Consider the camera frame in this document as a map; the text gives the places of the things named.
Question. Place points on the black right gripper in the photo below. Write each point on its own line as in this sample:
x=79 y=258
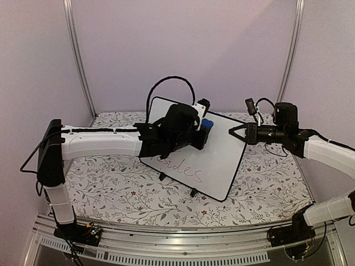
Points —
x=250 y=133

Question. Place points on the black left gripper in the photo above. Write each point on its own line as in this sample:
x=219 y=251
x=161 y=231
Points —
x=199 y=143

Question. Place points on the blue whiteboard eraser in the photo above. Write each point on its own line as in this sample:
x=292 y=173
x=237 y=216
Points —
x=206 y=124

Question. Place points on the small black-framed whiteboard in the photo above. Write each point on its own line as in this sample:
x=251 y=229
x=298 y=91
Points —
x=210 y=171

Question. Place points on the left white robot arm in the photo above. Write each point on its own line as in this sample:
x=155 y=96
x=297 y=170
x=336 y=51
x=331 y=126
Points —
x=66 y=143

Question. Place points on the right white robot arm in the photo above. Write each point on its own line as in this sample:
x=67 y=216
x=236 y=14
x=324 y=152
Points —
x=307 y=144

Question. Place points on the floral patterned table mat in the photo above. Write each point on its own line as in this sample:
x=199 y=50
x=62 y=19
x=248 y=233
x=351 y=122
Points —
x=269 y=187

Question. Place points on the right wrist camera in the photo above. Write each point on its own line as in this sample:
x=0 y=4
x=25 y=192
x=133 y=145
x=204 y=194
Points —
x=250 y=106

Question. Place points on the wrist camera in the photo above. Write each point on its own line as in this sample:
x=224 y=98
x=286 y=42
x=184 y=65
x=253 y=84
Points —
x=205 y=103
x=250 y=106

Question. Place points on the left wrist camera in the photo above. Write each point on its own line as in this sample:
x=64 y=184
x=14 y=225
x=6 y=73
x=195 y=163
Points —
x=205 y=103

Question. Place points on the right aluminium corner post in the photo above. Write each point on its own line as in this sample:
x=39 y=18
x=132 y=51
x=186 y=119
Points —
x=295 y=35

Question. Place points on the aluminium corner post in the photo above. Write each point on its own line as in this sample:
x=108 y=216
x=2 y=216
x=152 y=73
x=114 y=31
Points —
x=295 y=35
x=74 y=41

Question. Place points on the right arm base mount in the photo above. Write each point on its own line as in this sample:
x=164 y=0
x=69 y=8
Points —
x=296 y=232

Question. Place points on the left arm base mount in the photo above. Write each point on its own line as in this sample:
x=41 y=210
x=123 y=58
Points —
x=89 y=234

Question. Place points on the left aluminium corner post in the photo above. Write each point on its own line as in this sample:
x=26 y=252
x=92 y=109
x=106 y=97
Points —
x=74 y=41

